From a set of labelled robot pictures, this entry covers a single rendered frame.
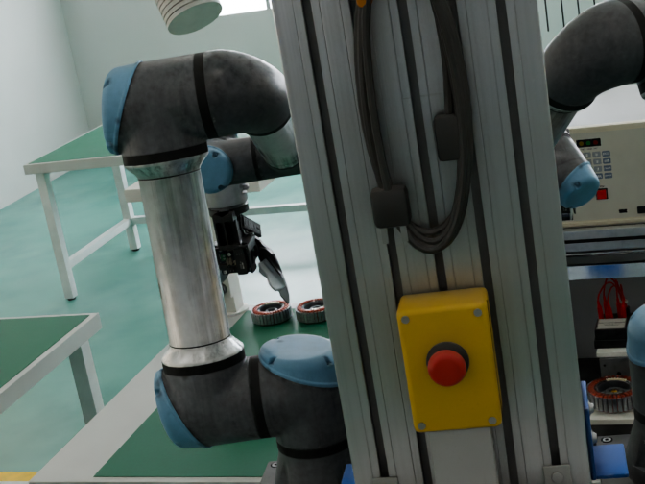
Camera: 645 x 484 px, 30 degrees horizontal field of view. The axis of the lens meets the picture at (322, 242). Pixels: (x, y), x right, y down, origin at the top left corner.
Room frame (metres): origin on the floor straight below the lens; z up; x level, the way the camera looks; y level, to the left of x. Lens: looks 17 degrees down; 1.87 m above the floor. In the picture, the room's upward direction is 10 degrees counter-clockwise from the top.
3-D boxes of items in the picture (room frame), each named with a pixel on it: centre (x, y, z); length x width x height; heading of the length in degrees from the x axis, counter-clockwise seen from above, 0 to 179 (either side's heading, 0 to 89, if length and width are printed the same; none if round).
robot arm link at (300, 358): (1.56, 0.06, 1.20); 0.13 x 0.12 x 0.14; 86
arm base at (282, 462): (1.56, 0.05, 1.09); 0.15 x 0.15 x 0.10
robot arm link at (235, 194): (2.06, 0.15, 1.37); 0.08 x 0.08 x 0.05
